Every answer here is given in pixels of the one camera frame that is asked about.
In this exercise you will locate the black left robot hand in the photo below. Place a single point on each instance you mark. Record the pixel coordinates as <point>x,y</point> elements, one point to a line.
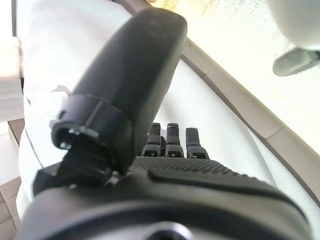
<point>140,62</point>

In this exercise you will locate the white bed quilt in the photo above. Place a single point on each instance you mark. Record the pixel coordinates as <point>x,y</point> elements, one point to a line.
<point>62,37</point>

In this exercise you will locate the white cloth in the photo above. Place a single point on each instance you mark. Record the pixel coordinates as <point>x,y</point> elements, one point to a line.
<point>212,112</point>

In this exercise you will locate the grey rounded robot part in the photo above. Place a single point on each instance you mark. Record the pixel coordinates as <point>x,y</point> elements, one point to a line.
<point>292,62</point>

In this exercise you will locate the white rounded robot part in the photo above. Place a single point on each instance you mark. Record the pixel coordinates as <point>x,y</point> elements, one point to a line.
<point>295,20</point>

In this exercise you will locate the beige bed frame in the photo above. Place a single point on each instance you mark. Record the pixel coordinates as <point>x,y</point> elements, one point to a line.
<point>250,100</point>

